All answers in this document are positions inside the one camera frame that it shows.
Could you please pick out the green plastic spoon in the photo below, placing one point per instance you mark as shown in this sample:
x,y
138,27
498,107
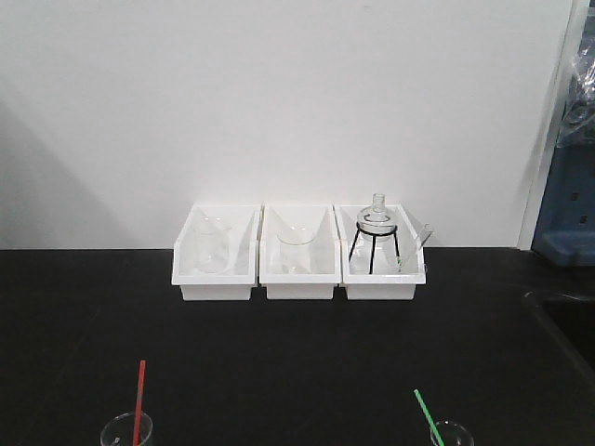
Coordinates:
x,y
426,412

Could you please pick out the white storage bin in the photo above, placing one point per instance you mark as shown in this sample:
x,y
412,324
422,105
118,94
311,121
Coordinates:
x,y
387,282
241,274
325,252

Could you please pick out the front right glass beaker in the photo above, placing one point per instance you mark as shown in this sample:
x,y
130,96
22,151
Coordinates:
x,y
451,434

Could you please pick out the right white storage bin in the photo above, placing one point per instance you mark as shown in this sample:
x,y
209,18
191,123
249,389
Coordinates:
x,y
387,282

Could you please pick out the left white storage bin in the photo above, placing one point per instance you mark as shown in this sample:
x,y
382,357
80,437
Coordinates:
x,y
241,274

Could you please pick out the blue equipment with plastic cover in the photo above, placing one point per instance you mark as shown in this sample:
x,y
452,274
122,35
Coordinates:
x,y
564,233

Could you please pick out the glass beaker in middle bin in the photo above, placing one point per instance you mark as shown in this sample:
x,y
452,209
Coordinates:
x,y
295,249

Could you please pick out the glass beaker in bin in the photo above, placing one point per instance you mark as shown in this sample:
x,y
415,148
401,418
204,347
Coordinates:
x,y
212,244
295,249

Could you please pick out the red plastic spoon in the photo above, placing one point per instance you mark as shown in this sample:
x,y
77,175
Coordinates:
x,y
138,406

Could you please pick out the black wire tripod stand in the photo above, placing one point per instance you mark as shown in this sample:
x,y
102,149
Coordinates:
x,y
367,242

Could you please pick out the black lab sink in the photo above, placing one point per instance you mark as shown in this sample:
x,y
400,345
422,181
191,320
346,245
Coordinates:
x,y
569,321

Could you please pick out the middle white storage bin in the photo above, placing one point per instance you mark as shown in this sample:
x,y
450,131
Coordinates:
x,y
325,252

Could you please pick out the round glass flask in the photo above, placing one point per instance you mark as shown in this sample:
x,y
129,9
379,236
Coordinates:
x,y
377,218

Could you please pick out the glass beaker in left bin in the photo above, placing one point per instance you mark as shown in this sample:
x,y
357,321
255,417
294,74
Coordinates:
x,y
212,244

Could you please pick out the front left glass beaker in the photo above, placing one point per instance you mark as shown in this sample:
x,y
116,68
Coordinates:
x,y
120,430

